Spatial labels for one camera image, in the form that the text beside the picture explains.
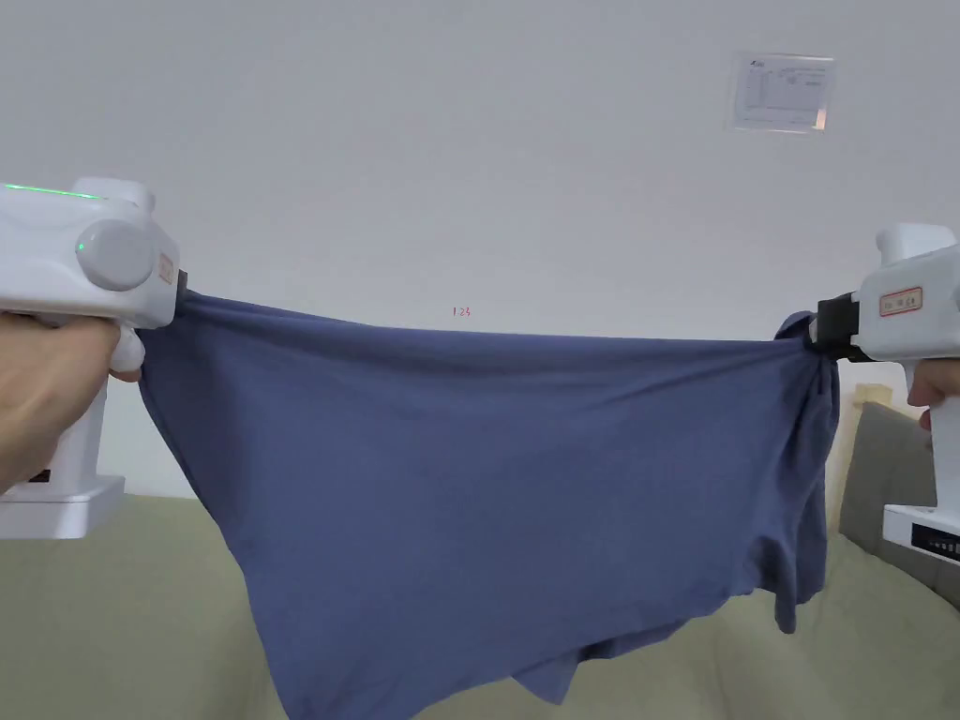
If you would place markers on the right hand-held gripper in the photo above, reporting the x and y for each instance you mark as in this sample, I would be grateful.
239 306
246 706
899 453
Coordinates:
911 315

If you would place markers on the grey padded headboard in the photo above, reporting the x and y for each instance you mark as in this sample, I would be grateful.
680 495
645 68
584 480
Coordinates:
870 480

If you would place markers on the person's right hand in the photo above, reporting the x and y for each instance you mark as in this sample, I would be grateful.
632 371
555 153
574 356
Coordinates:
932 394

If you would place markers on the dark blue shirt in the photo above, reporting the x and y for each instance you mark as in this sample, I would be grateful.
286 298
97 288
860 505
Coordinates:
480 480

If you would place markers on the bed with pale green sheet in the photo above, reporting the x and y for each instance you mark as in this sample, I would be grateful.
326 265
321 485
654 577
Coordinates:
135 622

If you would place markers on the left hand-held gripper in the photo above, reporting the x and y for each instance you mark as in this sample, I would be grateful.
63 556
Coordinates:
90 262

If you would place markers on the person's left hand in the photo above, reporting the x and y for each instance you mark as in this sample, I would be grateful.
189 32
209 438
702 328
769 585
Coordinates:
52 390

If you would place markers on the white paper sheet on wall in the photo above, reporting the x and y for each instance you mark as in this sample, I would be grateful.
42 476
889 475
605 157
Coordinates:
778 92

